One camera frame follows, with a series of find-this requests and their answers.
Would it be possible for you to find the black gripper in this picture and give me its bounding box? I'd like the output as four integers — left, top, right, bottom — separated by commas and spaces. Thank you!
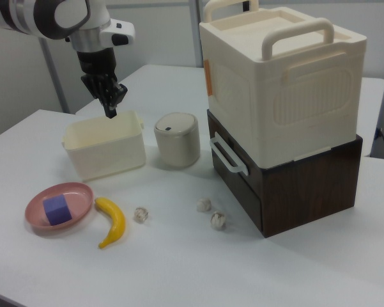
75, 47, 129, 120

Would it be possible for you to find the white plastic drawer handle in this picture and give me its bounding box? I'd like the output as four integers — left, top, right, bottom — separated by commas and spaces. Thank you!
209, 133, 250, 176

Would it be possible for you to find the wooden drawer with dark front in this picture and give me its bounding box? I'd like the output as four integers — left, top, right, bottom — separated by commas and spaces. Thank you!
206, 109, 263, 201

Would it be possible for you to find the dark brown lower drawer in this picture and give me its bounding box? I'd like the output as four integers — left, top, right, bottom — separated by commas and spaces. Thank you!
211, 148, 264, 232

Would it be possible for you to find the cream open plastic bin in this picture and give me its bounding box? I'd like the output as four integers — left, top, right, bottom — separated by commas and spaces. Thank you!
61, 110, 147, 183

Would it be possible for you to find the grey metal pole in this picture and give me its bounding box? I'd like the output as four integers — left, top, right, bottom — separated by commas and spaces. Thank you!
39, 37, 68, 113

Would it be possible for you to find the small cream trash can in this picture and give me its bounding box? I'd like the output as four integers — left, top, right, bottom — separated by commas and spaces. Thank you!
153, 111, 201, 169

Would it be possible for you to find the orange tape strip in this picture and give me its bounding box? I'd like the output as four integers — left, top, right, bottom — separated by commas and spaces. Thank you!
204, 58, 214, 97

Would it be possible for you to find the pink plate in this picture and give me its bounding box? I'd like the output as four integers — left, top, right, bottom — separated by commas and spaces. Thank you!
24, 182, 95, 237

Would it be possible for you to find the crumpled white paper ball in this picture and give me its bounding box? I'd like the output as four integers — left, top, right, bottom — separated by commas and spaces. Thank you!
210, 210, 228, 231
196, 198, 212, 213
134, 206, 150, 224

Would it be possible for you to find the yellow banana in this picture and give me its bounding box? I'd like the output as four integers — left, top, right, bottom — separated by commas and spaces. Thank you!
94, 196, 127, 250

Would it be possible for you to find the purple cube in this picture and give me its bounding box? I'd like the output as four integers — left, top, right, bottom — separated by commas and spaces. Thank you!
42, 194, 74, 227

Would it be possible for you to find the cream plastic storage box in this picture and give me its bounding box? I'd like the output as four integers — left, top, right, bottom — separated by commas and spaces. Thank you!
199, 0, 369, 169

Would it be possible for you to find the dark brown wooden cabinet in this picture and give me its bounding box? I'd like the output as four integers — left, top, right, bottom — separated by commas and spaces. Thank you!
206, 109, 364, 239

